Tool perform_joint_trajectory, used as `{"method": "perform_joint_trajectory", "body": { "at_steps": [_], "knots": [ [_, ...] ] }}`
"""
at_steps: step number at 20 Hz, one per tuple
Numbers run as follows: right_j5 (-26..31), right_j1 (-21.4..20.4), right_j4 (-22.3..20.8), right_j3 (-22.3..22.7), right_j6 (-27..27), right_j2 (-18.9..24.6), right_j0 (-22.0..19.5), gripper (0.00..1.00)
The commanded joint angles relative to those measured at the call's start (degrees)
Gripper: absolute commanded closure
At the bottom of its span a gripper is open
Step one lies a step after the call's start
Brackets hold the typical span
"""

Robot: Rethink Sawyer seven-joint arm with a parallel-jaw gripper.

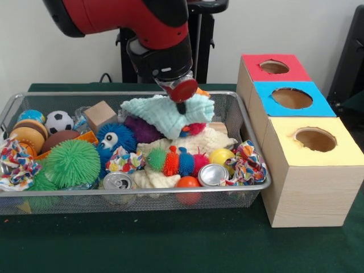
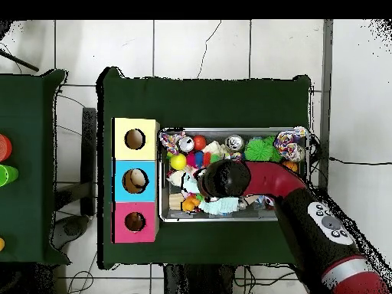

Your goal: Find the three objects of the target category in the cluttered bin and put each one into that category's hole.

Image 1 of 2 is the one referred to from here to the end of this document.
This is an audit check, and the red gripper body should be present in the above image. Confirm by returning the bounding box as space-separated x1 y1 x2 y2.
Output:
168 77 200 104

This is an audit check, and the mint green cloth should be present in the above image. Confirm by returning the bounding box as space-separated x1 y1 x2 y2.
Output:
121 94 216 140

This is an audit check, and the purple spiky toy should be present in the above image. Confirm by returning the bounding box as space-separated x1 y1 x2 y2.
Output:
124 117 163 144

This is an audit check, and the colourful polka-dot cloth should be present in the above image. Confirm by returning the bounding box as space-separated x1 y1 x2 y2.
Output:
219 141 268 187

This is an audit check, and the wooden box with three holes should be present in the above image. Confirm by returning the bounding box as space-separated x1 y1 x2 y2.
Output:
236 54 364 228

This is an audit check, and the cream waffle cloth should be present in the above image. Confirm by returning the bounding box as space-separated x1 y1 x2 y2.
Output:
131 126 238 189

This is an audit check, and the yellow ball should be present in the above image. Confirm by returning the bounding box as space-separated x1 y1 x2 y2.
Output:
208 148 235 170

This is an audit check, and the blue furry googly-eyed toy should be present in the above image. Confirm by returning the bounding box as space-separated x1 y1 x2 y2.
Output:
96 122 138 177

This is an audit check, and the crushed silver can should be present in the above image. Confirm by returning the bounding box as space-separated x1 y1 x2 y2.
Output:
198 164 231 187

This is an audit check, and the small soccer ball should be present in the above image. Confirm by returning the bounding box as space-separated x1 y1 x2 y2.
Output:
44 111 75 136

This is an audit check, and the large green spiky ball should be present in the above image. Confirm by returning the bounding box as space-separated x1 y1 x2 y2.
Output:
43 139 101 188

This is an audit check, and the green cloth table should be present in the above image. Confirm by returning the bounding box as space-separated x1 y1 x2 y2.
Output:
0 82 364 273

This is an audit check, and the black floor stand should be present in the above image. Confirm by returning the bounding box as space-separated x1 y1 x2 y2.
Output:
329 5 364 114

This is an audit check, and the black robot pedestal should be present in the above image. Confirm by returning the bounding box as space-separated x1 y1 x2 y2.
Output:
117 0 229 84

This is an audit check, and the wire mesh bin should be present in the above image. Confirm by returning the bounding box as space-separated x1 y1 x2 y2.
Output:
0 91 272 214

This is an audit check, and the colourful rope knot toy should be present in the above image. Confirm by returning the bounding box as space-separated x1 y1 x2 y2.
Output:
0 138 42 191

